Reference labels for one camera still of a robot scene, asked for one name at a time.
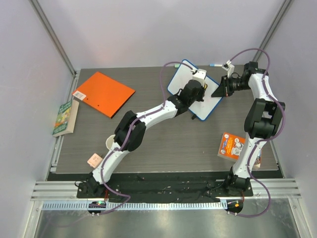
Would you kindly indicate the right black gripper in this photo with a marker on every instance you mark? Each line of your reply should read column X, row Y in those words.
column 226, row 86

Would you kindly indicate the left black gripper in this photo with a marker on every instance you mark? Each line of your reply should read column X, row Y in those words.
column 202, row 92

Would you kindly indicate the blue framed whiteboard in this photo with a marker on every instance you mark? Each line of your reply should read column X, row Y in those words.
column 201, row 109

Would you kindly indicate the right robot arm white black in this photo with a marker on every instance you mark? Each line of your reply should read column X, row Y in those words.
column 264, row 119

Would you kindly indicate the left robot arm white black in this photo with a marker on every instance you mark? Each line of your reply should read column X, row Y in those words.
column 130, row 132

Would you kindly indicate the blue white marker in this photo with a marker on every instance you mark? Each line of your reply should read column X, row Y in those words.
column 216, row 65

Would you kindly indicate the orange cover book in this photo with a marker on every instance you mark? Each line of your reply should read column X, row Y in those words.
column 231, row 146

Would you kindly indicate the orange folder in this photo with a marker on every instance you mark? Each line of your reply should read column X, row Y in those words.
column 104, row 94

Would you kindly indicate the pink power adapter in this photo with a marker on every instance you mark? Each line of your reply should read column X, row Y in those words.
column 95, row 160

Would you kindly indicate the green cover book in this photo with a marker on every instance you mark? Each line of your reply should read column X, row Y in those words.
column 66, row 118

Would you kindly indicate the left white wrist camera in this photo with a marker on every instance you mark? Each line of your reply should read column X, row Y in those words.
column 199, row 74

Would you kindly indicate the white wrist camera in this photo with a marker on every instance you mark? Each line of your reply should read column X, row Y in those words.
column 199, row 74
column 229, row 67

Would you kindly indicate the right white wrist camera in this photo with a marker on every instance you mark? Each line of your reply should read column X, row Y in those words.
column 229, row 67

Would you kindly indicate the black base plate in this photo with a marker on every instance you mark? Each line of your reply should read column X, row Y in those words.
column 186, row 187

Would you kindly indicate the slotted cable duct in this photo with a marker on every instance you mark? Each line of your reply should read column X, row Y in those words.
column 93, row 206

